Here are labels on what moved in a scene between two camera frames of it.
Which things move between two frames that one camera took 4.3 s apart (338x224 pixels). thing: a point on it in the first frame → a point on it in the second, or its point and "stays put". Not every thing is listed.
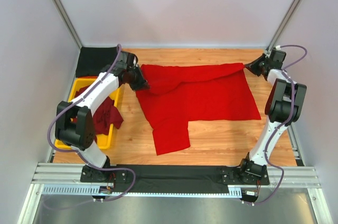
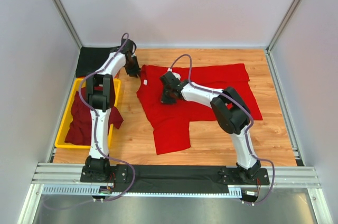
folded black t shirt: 92,60 stays put
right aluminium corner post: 288,15 stays put
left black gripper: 138,78 → 132,68
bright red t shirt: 178,94 stays put
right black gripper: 257,63 → 167,95
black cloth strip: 173,179 stays put
